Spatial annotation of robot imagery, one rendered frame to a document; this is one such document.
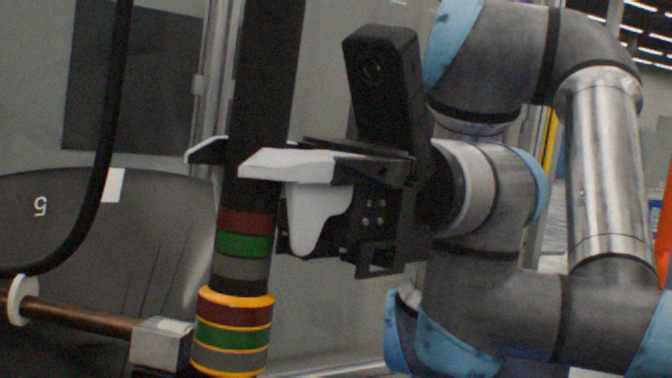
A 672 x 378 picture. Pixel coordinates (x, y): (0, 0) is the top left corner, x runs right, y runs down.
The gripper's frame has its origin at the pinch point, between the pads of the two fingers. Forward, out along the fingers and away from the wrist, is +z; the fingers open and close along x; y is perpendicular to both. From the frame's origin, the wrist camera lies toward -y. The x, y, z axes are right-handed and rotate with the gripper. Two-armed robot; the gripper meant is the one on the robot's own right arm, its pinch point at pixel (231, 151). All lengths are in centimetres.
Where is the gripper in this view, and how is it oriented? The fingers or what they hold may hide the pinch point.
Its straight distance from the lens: 44.7
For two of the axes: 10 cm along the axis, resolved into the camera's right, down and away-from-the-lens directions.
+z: -6.1, 0.1, -7.9
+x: -7.8, -1.9, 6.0
